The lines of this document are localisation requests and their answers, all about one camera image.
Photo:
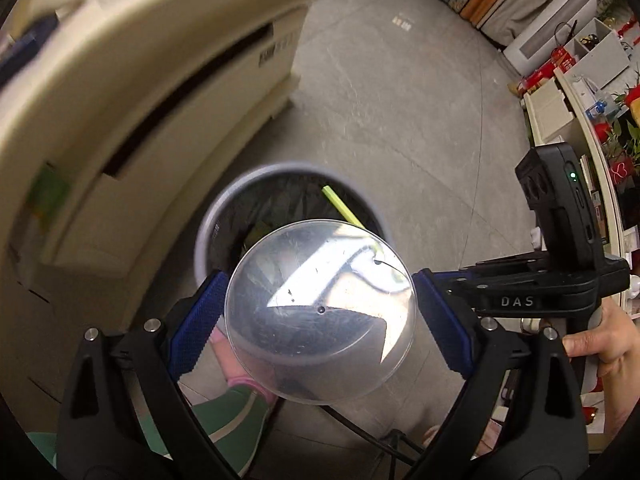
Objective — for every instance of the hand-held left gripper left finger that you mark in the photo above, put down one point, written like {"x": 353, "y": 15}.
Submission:
{"x": 192, "y": 320}

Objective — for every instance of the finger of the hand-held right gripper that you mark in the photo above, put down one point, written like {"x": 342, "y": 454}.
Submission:
{"x": 505, "y": 266}

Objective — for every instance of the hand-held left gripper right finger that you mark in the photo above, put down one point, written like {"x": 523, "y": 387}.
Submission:
{"x": 445, "y": 320}

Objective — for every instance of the grey round trash bin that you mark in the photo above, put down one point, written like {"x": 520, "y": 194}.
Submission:
{"x": 210, "y": 215}

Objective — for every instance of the clear plastic dome lid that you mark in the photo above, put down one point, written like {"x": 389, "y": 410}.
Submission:
{"x": 320, "y": 310}

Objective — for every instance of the person's right hand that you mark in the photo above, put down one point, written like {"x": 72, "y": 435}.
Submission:
{"x": 617, "y": 335}

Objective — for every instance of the pink slipper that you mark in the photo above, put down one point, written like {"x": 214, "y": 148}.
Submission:
{"x": 225, "y": 360}

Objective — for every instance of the red heart pot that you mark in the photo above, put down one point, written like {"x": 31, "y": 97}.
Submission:
{"x": 621, "y": 171}

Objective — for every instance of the green potted plant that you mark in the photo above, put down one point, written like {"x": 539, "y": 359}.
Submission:
{"x": 625, "y": 130}

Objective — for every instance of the blue label water bottle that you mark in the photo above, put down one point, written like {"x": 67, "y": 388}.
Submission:
{"x": 596, "y": 107}

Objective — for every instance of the person's green trouser leg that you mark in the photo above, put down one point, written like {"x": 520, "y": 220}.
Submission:
{"x": 230, "y": 425}

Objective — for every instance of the red bag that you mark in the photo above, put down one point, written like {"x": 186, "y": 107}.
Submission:
{"x": 545, "y": 72}

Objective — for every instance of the black bin liner bag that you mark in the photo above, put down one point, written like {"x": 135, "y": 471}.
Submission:
{"x": 280, "y": 200}

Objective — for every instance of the green drinking straw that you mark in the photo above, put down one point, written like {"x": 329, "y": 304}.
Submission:
{"x": 340, "y": 205}

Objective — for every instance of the white open shelf box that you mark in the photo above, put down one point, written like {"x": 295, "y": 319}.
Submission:
{"x": 600, "y": 50}

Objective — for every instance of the white standing air conditioner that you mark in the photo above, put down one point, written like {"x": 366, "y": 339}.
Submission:
{"x": 550, "y": 20}

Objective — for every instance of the green sticker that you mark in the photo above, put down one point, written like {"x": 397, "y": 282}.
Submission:
{"x": 47, "y": 195}

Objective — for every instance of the cream table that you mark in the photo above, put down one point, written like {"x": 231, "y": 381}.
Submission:
{"x": 125, "y": 60}

